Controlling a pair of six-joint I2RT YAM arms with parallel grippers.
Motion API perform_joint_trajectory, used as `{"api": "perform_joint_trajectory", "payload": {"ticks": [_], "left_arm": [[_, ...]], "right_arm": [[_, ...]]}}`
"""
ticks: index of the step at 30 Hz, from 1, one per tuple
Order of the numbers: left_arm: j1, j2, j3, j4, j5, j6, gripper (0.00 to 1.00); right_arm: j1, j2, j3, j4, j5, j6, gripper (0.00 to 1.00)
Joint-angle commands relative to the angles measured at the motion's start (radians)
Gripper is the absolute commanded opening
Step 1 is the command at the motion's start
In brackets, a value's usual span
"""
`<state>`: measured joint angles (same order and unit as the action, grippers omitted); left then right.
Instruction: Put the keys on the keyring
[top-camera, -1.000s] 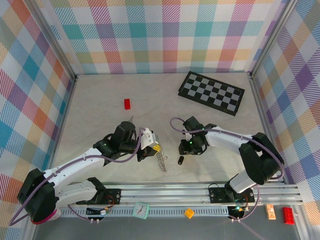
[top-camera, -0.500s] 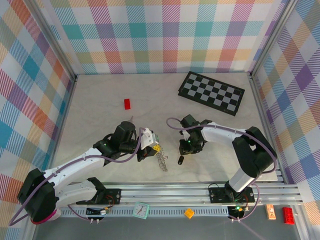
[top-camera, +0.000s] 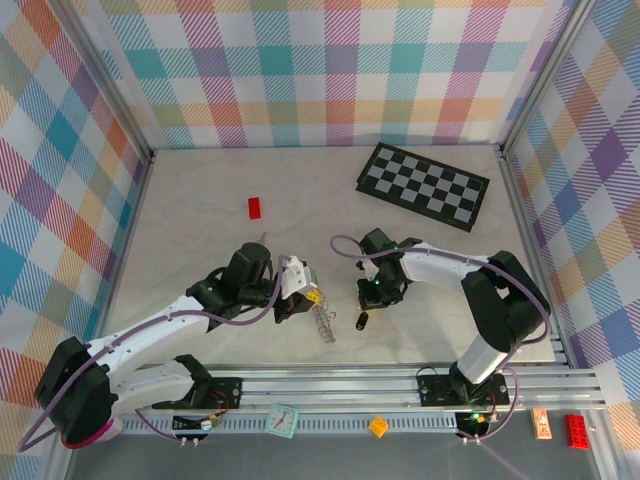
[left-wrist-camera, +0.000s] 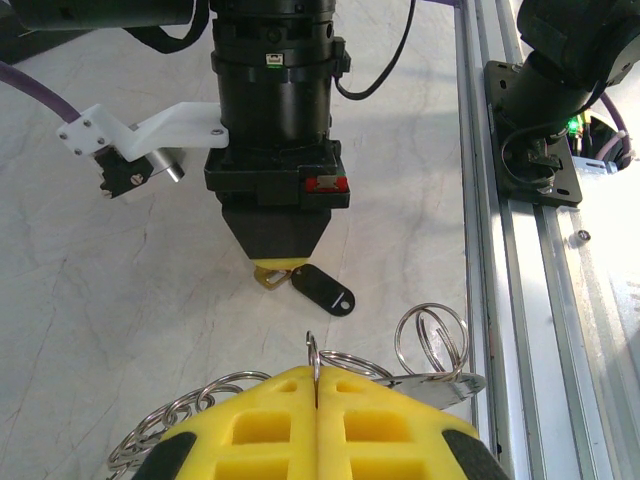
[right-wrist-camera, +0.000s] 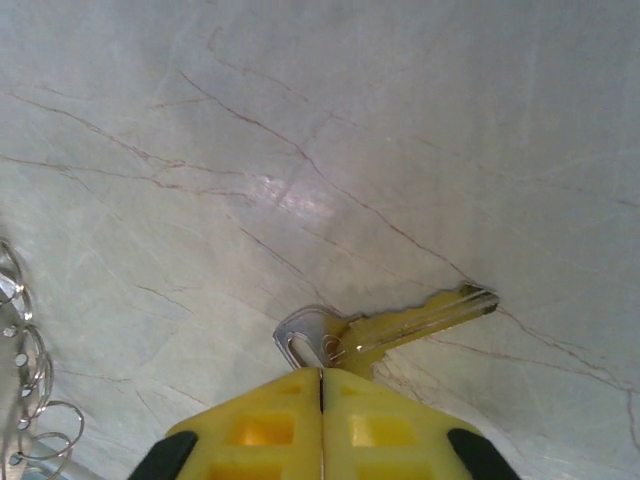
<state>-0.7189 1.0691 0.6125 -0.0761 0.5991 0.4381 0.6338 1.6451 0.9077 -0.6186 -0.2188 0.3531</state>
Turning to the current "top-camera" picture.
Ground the black grey folding chessboard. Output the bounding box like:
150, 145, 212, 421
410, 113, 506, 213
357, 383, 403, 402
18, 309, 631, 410
353, 142, 491, 234

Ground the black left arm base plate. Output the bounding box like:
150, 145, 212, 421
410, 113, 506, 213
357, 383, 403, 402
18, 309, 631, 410
152, 375, 244, 410

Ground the aluminium frame side rail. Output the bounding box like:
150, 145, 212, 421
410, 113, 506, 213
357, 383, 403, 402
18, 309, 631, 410
496, 143, 576, 369
91, 149, 157, 374

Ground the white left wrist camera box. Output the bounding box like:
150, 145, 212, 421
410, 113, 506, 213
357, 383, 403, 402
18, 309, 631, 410
278, 254, 321, 301

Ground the small teal clock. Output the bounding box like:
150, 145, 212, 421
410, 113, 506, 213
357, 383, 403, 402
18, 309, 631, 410
264, 403, 300, 440

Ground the orange wooden block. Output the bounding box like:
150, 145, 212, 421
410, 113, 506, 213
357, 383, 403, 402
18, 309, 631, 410
531, 407, 553, 441

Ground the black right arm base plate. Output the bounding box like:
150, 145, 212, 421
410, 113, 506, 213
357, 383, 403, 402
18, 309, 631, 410
417, 369, 511, 407

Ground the red toy brick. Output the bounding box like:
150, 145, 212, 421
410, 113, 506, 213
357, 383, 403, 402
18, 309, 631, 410
564, 413, 590, 448

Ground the slotted grey cable duct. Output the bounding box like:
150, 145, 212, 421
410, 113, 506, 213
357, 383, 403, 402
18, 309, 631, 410
119, 413, 461, 434

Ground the pink red plastic dome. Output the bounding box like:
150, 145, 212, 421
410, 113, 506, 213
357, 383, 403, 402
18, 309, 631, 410
62, 419, 124, 450

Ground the aluminium frame post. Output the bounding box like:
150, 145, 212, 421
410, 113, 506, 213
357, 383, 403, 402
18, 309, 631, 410
54, 0, 156, 166
497, 0, 599, 159

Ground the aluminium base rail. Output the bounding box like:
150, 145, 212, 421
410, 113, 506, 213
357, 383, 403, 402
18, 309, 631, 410
59, 357, 609, 416

